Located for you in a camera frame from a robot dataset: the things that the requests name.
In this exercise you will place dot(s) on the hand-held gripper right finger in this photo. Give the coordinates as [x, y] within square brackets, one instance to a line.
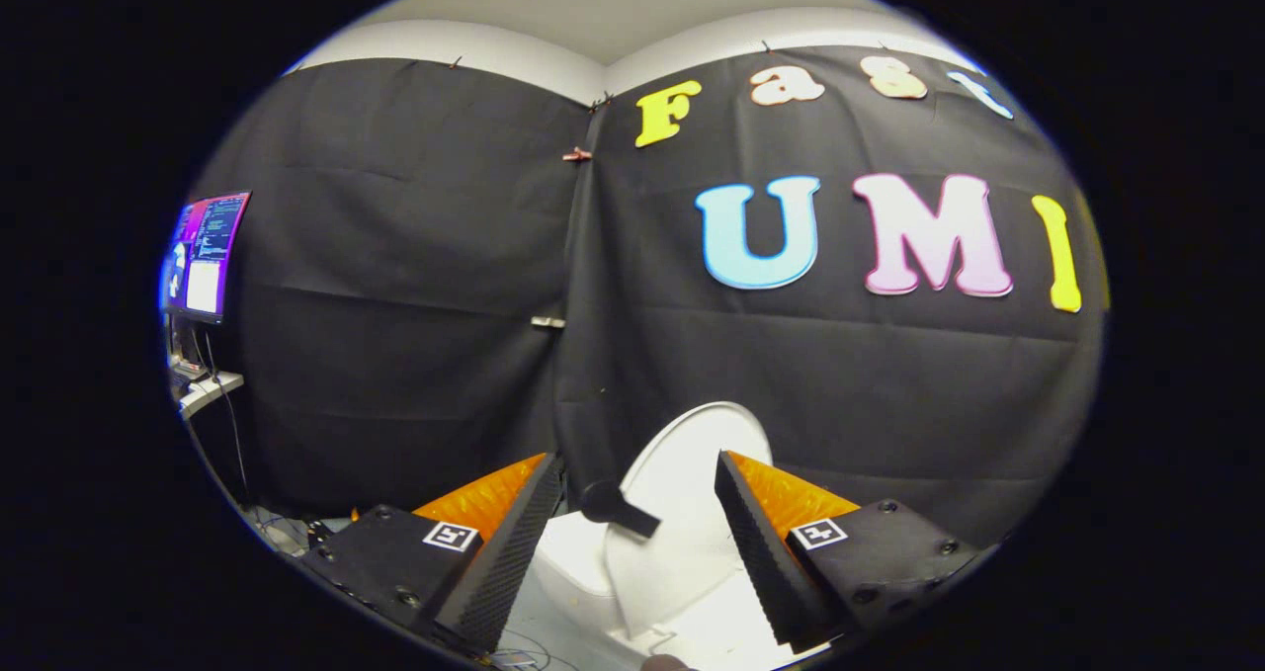
[766, 562]

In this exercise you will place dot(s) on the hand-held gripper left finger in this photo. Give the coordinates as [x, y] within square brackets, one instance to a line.
[509, 562]

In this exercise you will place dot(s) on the silver cloth clip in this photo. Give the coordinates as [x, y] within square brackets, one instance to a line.
[547, 322]

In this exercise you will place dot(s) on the black backdrop cloth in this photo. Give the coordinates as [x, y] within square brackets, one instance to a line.
[425, 286]

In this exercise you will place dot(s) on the white desk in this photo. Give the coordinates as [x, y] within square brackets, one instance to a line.
[210, 391]

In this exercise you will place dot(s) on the pink cloth clip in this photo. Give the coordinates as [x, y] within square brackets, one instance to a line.
[576, 154]

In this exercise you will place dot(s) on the computer monitor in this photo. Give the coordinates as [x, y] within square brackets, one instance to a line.
[208, 251]

